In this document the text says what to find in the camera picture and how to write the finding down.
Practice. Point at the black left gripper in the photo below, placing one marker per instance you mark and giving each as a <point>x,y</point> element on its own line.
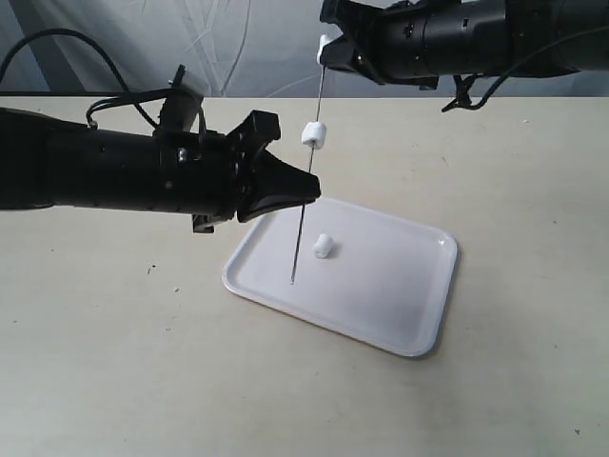
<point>206,176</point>

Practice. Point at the white rectangular plastic tray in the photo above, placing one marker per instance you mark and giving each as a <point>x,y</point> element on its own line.
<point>385,283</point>

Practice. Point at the grey backdrop cloth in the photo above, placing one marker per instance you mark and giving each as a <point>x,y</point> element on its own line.
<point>238,48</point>

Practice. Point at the white marshmallow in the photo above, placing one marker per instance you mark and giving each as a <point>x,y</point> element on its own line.
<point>313,135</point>

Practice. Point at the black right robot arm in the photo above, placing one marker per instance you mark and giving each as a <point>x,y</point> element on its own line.
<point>532,39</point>

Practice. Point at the white marshmallow skewer tip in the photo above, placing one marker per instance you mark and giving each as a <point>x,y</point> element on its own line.
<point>324,40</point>

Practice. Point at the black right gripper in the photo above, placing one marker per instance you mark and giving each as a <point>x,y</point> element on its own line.
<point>383,45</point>

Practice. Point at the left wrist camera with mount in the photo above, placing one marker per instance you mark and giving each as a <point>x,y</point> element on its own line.
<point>183,107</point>

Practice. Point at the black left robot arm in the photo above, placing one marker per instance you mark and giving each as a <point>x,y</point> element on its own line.
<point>47,162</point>

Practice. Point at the white marshmallow skewer handle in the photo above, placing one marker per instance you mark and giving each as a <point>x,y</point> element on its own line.
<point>323,246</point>

